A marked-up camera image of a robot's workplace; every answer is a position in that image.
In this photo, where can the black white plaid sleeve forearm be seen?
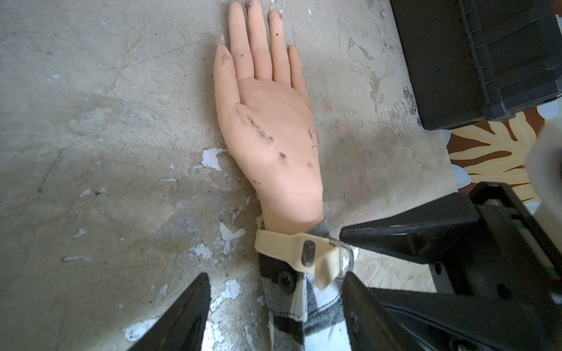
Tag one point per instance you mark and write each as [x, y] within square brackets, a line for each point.
[301, 317]

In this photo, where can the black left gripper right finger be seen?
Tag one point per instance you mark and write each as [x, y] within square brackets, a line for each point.
[369, 325]

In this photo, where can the mannequin hand with painted nails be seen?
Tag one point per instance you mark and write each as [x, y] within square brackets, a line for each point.
[266, 120]

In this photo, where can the black yellow plastic toolbox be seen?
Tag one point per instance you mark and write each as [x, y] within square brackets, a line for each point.
[472, 61]

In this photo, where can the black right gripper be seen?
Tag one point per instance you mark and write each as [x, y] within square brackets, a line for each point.
[498, 261]

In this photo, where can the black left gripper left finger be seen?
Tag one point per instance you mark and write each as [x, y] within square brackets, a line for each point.
[183, 324]

